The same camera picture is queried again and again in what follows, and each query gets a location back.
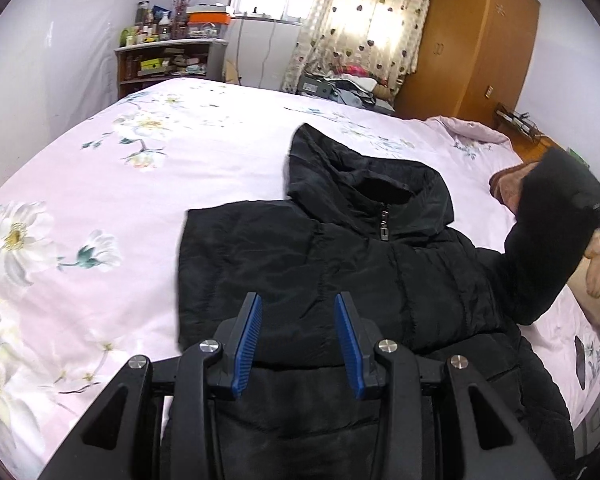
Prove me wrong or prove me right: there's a wooden bookshelf with items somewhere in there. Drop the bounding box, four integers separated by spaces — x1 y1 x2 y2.
114 38 228 100

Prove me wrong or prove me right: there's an orange lidded storage box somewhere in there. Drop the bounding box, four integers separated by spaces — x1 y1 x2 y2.
186 4 233 39

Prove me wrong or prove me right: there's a pile of clothes by curtain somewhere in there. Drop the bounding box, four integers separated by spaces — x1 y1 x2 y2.
296 72 396 116

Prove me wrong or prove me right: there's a black puffer jacket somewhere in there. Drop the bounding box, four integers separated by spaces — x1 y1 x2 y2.
178 125 600 479

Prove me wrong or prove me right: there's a heart patterned curtain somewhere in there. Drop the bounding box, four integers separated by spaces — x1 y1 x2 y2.
282 0 430 94

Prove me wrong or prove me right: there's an orange wooden wardrobe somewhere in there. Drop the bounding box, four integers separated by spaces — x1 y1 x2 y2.
394 0 540 128

